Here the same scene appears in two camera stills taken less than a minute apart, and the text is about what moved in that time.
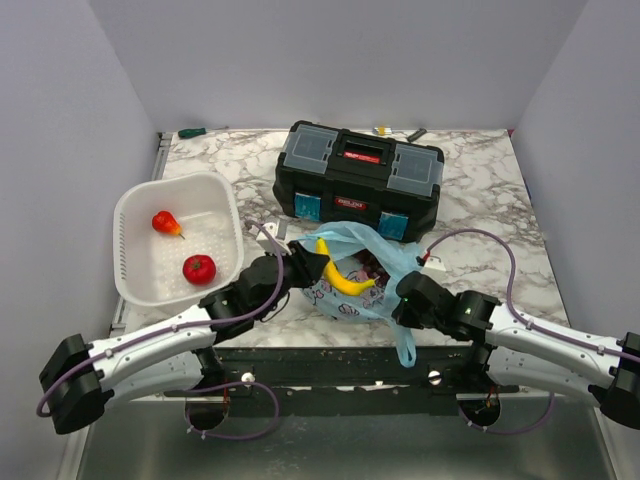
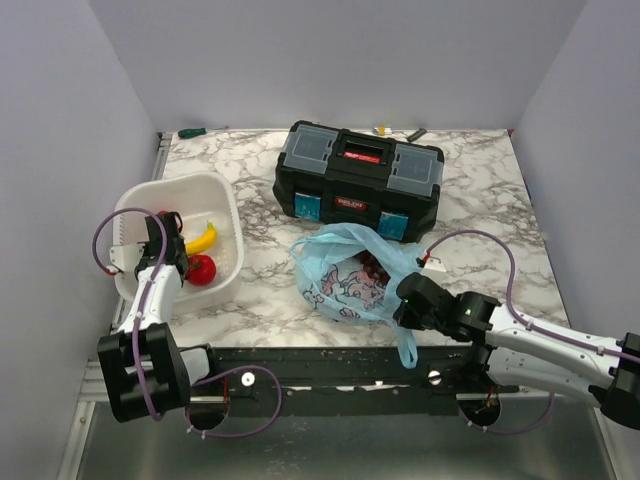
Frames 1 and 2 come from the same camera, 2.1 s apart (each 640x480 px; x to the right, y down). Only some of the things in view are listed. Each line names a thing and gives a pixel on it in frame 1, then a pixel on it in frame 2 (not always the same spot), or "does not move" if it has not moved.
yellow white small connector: [382, 130] does not move
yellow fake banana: [335, 278] to [203, 243]
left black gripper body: [298, 274] to [146, 251]
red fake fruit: [199, 269] does not move
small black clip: [420, 132] does not move
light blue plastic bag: [360, 254] does not move
